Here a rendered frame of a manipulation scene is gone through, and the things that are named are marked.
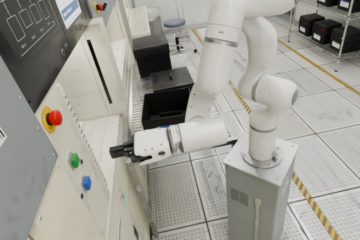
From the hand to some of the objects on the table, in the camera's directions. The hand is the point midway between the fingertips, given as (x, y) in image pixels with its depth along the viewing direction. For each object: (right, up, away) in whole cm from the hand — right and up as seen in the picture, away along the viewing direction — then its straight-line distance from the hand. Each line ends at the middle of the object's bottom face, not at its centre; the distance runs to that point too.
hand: (117, 151), depth 70 cm
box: (-4, +46, +148) cm, 155 cm away
